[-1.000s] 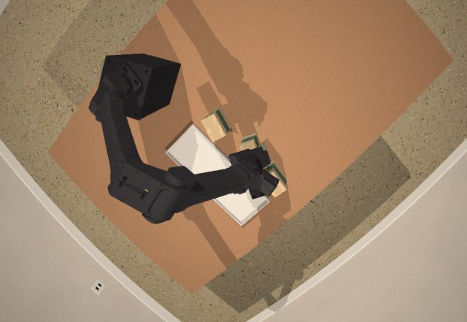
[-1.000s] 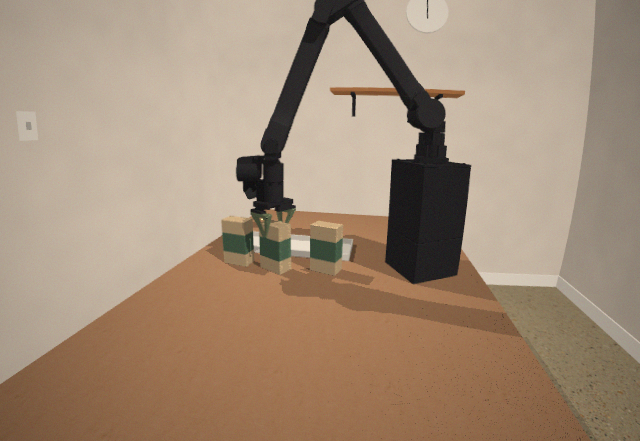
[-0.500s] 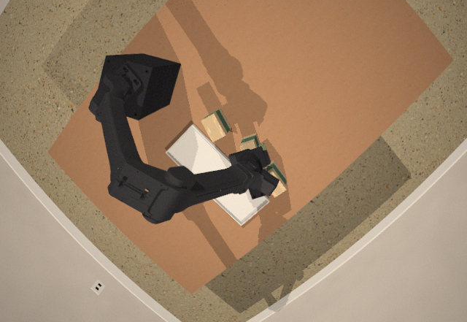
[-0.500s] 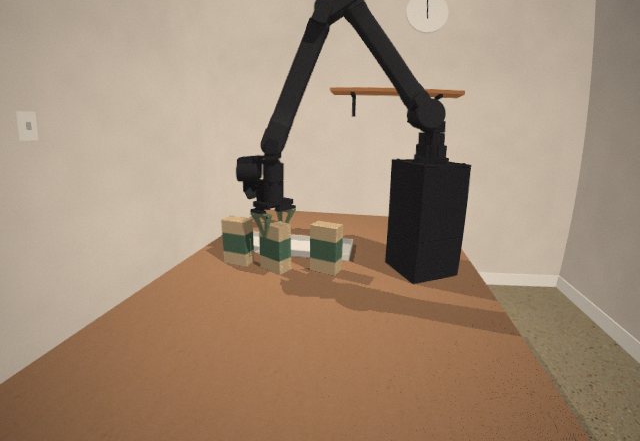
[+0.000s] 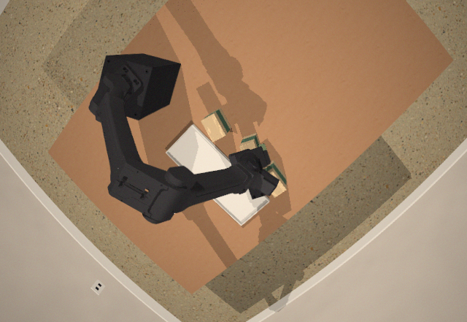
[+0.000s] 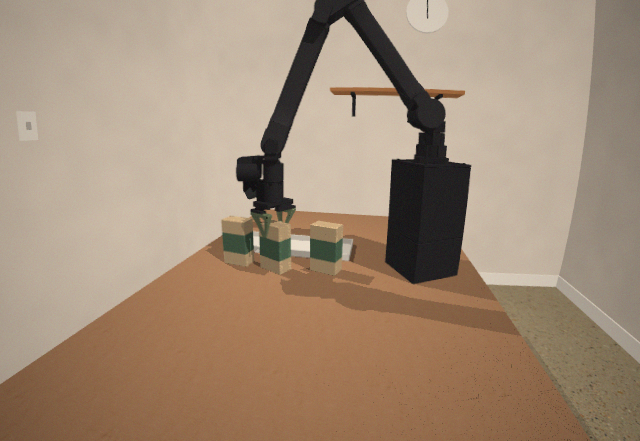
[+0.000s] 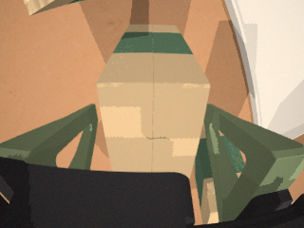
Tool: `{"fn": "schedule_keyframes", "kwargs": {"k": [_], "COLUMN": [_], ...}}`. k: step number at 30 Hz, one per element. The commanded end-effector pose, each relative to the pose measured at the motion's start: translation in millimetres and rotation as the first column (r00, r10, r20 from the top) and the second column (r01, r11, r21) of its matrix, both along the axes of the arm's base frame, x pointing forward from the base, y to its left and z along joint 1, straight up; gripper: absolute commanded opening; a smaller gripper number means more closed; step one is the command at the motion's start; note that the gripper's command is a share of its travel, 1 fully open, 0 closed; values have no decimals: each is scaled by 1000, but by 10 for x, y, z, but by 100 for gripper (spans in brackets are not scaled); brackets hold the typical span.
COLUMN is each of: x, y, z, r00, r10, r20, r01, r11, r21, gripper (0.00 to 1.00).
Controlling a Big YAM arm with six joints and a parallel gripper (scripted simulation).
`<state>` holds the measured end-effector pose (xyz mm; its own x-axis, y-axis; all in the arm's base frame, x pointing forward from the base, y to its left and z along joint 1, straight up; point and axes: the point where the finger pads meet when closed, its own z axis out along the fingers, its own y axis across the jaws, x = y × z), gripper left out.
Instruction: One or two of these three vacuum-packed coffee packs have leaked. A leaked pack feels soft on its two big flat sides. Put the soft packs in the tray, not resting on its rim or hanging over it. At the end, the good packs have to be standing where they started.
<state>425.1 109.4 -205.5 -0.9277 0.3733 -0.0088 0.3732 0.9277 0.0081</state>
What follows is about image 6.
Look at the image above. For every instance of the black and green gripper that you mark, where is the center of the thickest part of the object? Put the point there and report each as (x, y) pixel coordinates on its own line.
(274, 199)

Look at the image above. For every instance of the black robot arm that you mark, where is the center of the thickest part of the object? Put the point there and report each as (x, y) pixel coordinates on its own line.
(428, 113)

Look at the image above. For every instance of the white rectangular tray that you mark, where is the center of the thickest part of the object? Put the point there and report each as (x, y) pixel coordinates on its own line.
(300, 246)

